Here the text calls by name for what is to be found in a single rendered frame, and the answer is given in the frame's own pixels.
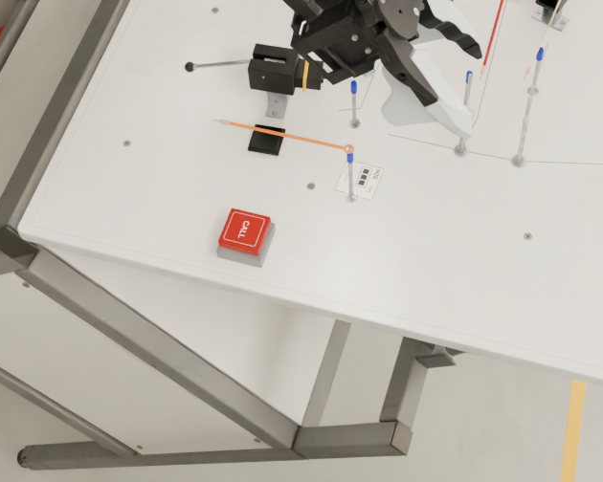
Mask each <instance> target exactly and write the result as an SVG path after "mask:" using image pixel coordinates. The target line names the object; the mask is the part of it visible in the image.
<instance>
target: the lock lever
mask: <svg viewBox="0 0 603 482"><path fill-rule="evenodd" d="M250 60H251V59H245V60H237V61H227V62H217V63H207V64H197V63H194V65H193V70H196V69H197V68H208V67H218V66H229V65H237V64H246V63H250ZM264 60H267V61H273V62H279V63H285V61H284V60H277V59H272V58H264Z"/></svg>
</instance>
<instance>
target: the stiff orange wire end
mask: <svg viewBox="0 0 603 482"><path fill-rule="evenodd" d="M212 120H213V121H219V122H220V123H222V124H226V125H233V126H238V127H242V128H247V129H251V130H256V131H260V132H264V133H269V134H273V135H278V136H282V137H286V138H291V139H295V140H300V141H304V142H312V143H316V144H321V145H325V146H330V147H334V148H339V149H343V150H344V151H345V153H346V154H351V153H352V152H353V151H354V146H353V145H351V144H347V145H345V146H341V145H338V144H333V143H328V142H320V141H316V140H311V139H307V138H303V137H298V136H294V135H289V134H285V133H280V132H276V131H272V130H267V129H263V128H258V127H254V126H250V125H245V124H241V123H236V122H232V121H229V120H222V119H221V120H216V119H212ZM349 146H351V148H352V149H351V150H350V151H347V150H346V148H347V147H349Z"/></svg>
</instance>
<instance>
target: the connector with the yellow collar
mask: <svg viewBox="0 0 603 482"><path fill-rule="evenodd" d="M304 67H305V59H303V58H299V60H298V63H297V67H296V70H295V73H294V76H293V81H294V87H296V88H302V82H303V74H304ZM322 83H324V80H323V79H322V75H321V74H320V73H319V72H318V71H317V70H316V69H315V68H313V67H312V66H311V65H310V64H308V71H307V77H306V89H312V90H321V85H322Z"/></svg>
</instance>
